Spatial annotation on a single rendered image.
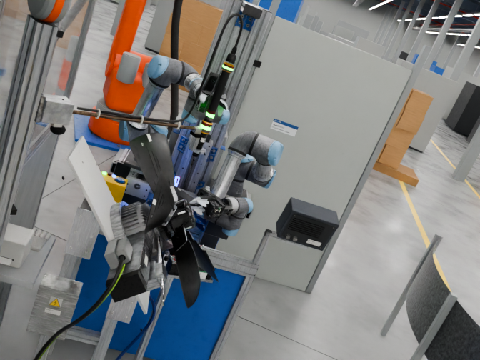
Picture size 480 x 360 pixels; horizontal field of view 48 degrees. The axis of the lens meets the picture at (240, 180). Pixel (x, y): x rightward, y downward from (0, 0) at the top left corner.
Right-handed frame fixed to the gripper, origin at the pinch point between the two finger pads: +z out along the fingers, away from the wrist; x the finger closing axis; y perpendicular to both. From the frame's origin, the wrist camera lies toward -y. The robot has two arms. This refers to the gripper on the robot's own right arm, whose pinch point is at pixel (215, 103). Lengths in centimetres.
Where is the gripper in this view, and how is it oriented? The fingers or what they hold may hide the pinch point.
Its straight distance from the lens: 207.3
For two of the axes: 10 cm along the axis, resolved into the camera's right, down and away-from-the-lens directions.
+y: -3.6, 8.8, 3.2
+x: -9.0, -2.4, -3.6
